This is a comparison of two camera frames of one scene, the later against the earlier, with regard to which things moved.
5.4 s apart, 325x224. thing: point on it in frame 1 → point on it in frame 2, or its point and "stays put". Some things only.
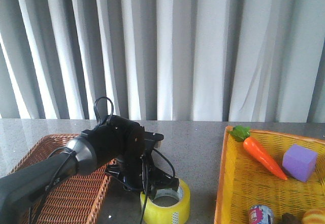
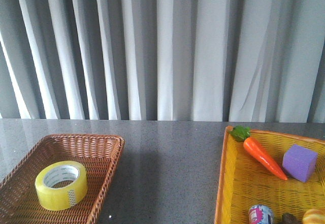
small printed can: [261, 214] stays put
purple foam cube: [299, 162] stays put
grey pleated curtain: [170, 50] stays put
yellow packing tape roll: [177, 214] → [61, 198]
